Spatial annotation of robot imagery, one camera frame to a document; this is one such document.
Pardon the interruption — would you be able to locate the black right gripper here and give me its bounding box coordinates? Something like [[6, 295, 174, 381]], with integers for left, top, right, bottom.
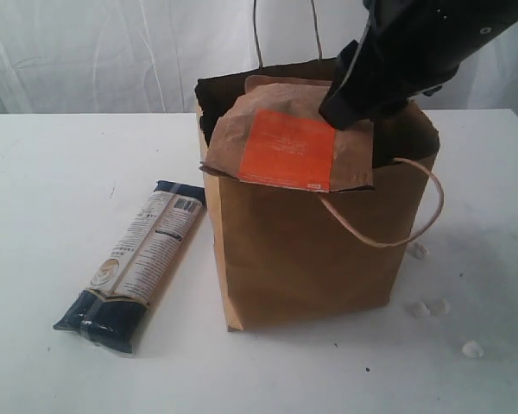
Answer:
[[318, 0, 463, 130]]

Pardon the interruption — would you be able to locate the brown kraft paper pouch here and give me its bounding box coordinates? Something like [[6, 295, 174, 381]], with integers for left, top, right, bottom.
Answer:
[[201, 75, 373, 193]]

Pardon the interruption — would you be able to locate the brown paper shopping bag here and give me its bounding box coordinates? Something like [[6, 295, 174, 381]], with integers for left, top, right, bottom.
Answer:
[[195, 59, 439, 330]]

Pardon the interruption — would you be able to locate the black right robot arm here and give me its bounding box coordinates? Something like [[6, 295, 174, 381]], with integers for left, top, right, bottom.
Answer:
[[319, 0, 518, 130]]

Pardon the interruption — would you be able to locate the white crumb behind bag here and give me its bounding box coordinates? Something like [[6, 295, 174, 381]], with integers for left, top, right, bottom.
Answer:
[[408, 242, 429, 260]]

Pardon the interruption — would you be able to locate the white crumb beside bag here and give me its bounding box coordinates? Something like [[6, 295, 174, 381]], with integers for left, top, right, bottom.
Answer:
[[408, 301, 431, 318]]

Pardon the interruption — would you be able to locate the blue spaghetti pasta packet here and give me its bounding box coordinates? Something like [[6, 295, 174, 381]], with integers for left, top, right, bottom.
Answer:
[[53, 180, 205, 354]]

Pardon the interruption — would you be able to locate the white crumb front right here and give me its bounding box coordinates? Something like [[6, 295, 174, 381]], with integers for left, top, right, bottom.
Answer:
[[462, 340, 484, 359]]

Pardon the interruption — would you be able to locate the white backdrop curtain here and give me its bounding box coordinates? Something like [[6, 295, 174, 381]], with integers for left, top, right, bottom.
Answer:
[[0, 0, 518, 116]]

